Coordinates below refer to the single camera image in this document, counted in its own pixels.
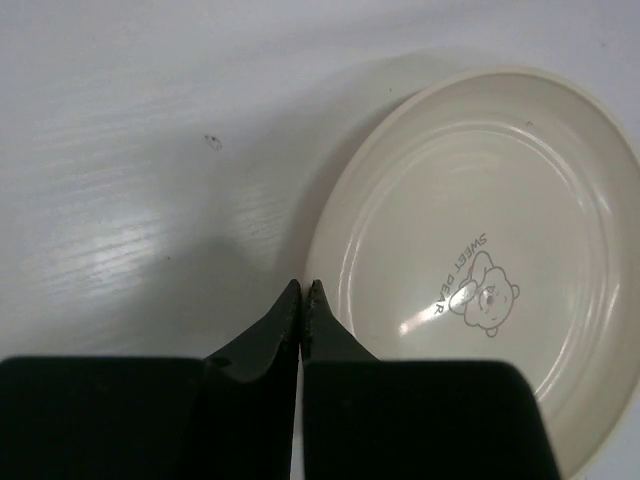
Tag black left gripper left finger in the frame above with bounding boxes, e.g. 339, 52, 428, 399
1, 281, 301, 479

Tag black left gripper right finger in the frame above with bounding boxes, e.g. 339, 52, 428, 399
302, 281, 560, 479

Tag cream plastic plate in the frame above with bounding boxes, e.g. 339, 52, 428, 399
304, 68, 639, 478

